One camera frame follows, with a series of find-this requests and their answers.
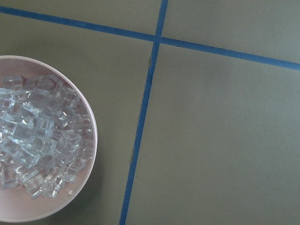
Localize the pile of ice cubes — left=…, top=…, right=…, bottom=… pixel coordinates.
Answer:
left=0, top=74, right=93, bottom=198

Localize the pink bowl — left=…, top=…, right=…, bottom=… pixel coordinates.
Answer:
left=0, top=55, right=98, bottom=223

